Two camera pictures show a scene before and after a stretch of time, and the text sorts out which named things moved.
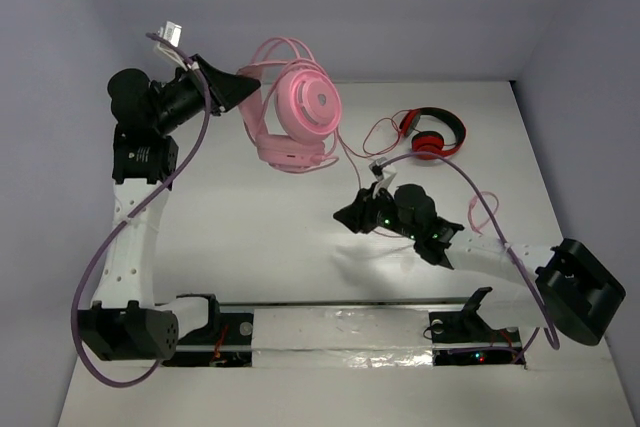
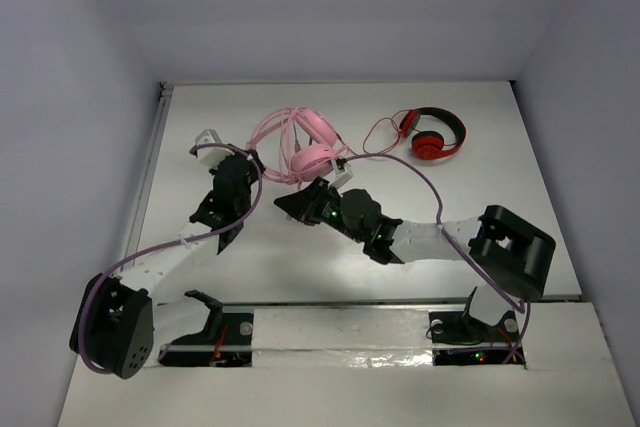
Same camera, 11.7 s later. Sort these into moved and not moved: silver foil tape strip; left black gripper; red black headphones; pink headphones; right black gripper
Moved: right black gripper; left black gripper; pink headphones
Not moved: red black headphones; silver foil tape strip
